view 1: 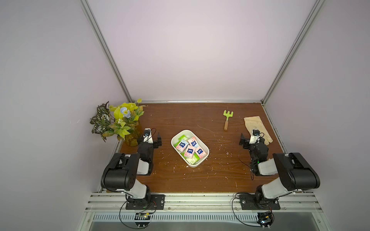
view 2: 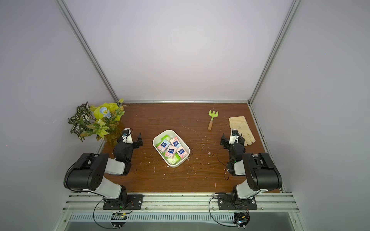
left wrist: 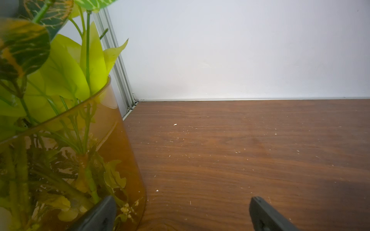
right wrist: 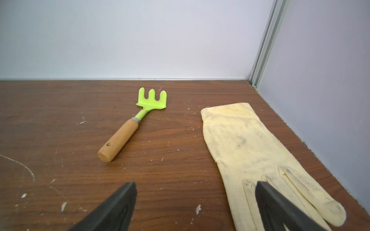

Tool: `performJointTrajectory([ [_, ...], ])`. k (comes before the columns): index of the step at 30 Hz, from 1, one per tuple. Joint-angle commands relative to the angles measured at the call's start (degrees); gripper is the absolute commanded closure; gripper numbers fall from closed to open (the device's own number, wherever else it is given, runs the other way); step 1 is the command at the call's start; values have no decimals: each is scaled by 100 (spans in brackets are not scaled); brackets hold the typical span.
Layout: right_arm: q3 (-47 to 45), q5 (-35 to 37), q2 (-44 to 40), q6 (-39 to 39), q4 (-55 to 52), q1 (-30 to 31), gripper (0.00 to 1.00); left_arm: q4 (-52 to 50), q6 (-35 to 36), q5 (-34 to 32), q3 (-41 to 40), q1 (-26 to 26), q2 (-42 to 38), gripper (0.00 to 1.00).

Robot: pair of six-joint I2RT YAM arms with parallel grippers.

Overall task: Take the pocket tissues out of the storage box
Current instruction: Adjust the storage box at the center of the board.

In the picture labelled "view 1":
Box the pink tissue pack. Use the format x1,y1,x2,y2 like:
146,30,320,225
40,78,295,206
176,140,189,153
184,145,196,158
195,146,207,159
188,137,199,148

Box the white storage box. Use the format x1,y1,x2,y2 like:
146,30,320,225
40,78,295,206
171,130,210,167

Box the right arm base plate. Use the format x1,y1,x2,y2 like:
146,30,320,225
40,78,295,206
236,193,281,210

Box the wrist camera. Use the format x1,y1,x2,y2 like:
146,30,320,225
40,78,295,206
249,130,260,144
143,128,152,143

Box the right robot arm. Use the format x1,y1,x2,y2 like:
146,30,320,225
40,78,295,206
239,130,320,206

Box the right circuit board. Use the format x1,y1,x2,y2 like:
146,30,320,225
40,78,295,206
257,211,274,229

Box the circuit board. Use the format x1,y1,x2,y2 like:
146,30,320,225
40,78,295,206
134,213,152,229
257,211,274,229

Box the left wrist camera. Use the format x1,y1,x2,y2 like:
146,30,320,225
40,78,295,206
143,128,152,143

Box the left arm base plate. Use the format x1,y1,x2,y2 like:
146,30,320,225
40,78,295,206
125,194,165,211

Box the aluminium front rail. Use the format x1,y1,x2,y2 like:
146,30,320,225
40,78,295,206
85,192,323,213

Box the left circuit board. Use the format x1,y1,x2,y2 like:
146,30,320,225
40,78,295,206
134,213,152,229

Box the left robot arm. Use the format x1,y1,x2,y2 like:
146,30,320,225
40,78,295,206
101,131,162,205

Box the artificial plant in vase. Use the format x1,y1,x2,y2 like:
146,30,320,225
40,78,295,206
90,99,145,147

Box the green tissue pack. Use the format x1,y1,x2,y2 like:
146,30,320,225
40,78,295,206
178,135,189,141
186,154,200,165

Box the beige work glove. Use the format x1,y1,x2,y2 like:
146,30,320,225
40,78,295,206
244,116,273,145

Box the green toy rake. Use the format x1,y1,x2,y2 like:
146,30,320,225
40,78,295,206
223,110,234,131

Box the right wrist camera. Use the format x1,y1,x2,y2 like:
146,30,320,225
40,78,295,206
249,130,260,144

